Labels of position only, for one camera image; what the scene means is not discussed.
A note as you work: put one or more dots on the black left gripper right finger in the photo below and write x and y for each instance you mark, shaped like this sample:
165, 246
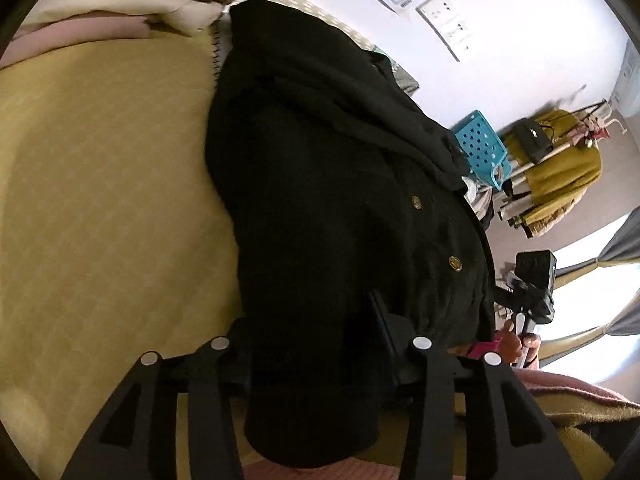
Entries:
507, 436

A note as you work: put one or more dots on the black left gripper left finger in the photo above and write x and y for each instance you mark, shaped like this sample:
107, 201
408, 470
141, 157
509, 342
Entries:
134, 436

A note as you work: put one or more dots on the black coat with gold buttons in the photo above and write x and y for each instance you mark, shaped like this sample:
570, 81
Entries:
344, 197

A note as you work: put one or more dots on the white clothes rack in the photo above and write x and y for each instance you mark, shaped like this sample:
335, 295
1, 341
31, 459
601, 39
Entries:
603, 119

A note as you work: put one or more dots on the person's right hand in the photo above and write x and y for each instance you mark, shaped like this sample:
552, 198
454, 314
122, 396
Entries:
513, 348

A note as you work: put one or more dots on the pink blanket at bed edge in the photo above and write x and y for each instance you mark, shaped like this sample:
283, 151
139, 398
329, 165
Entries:
540, 382

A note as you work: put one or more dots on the grey curtain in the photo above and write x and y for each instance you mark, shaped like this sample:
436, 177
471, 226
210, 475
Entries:
598, 297

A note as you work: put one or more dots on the mustard garment on rack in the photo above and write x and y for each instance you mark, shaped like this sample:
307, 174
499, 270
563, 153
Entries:
545, 193

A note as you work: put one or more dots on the turquoise perforated plastic basket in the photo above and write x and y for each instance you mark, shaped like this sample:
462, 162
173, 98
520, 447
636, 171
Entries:
486, 154

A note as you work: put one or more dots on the black handbag on rack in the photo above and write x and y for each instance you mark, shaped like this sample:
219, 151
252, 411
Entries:
533, 139

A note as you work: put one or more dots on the yellow and white bedspread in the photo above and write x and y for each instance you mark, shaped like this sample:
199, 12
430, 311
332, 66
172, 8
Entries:
113, 240

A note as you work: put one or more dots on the teal grey patterned pillow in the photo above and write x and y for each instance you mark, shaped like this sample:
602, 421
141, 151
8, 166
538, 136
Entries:
405, 81

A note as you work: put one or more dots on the pink folded garment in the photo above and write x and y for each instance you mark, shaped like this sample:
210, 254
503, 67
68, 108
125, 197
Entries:
77, 30

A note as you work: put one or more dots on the white folded garment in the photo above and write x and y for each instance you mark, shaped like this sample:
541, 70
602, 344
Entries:
186, 16

